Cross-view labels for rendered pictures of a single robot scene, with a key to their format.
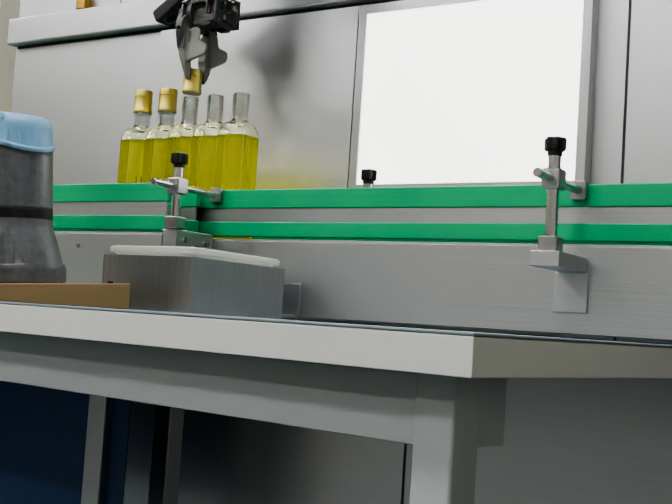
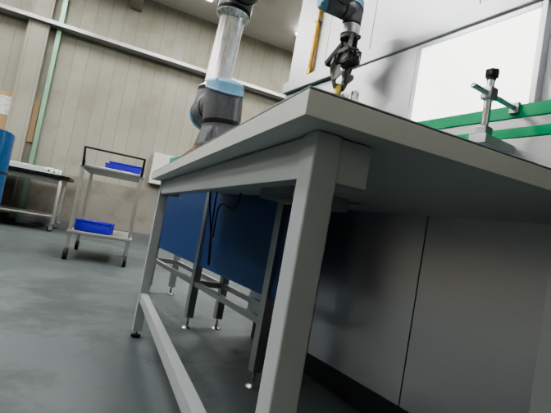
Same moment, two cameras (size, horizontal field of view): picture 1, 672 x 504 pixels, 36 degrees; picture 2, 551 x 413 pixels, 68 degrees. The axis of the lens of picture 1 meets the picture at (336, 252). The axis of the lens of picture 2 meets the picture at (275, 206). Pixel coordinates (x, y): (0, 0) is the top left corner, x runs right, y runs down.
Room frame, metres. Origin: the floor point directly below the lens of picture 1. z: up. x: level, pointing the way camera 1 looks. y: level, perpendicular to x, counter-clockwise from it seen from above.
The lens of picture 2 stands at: (0.36, -0.31, 0.58)
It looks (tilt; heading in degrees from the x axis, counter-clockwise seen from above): 3 degrees up; 27
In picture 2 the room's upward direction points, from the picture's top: 10 degrees clockwise
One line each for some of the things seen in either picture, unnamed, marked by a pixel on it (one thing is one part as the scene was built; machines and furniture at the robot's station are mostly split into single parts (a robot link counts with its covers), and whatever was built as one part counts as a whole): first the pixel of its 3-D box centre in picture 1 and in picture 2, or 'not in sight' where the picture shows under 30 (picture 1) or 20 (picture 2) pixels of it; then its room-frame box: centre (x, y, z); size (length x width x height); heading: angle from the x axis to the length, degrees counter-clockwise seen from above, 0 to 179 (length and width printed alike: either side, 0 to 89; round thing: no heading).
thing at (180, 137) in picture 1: (184, 181); not in sight; (1.86, 0.28, 0.99); 0.06 x 0.06 x 0.21; 57
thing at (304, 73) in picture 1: (348, 101); (409, 93); (1.84, 0.00, 1.15); 0.90 x 0.03 x 0.34; 58
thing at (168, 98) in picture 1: (168, 101); not in sight; (1.89, 0.33, 1.14); 0.04 x 0.04 x 0.04
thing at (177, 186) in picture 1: (186, 193); not in sight; (1.69, 0.25, 0.95); 0.17 x 0.03 x 0.12; 148
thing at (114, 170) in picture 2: not in sight; (107, 207); (3.32, 3.08, 0.51); 1.09 x 0.64 x 1.03; 51
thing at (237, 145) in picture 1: (235, 180); not in sight; (1.80, 0.18, 0.99); 0.06 x 0.06 x 0.21; 59
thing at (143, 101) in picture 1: (143, 102); not in sight; (1.92, 0.38, 1.14); 0.04 x 0.04 x 0.04
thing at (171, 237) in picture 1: (188, 252); not in sight; (1.71, 0.24, 0.85); 0.09 x 0.04 x 0.07; 148
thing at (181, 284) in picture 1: (206, 288); not in sight; (1.57, 0.19, 0.79); 0.27 x 0.17 x 0.08; 148
